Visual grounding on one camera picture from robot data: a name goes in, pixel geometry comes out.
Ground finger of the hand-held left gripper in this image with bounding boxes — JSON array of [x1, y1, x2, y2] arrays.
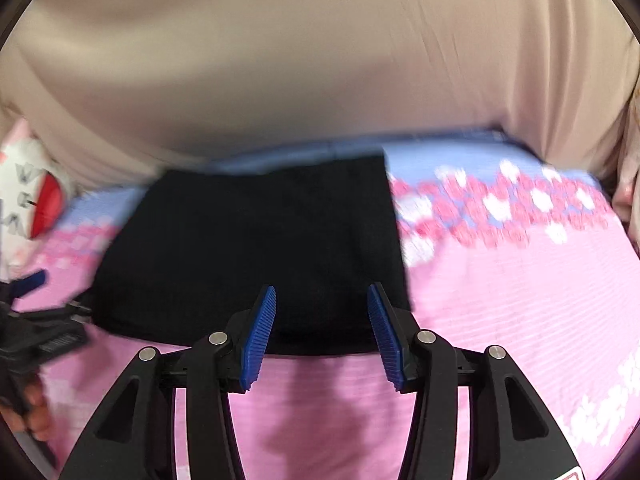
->
[[0, 269, 49, 306], [30, 300, 96, 326]]

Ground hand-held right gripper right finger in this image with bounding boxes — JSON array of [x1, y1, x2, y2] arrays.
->
[[367, 282, 583, 480]]

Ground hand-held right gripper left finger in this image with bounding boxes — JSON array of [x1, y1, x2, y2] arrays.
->
[[60, 285, 277, 480]]

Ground black pants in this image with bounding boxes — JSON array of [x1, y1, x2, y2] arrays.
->
[[92, 152, 413, 356]]

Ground person's left hand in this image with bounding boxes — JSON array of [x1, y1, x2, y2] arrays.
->
[[19, 376, 53, 442]]

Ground cat face print pillow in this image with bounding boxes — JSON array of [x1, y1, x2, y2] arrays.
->
[[0, 120, 81, 281]]

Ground pink floral blanket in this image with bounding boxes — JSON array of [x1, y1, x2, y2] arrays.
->
[[10, 130, 640, 480]]

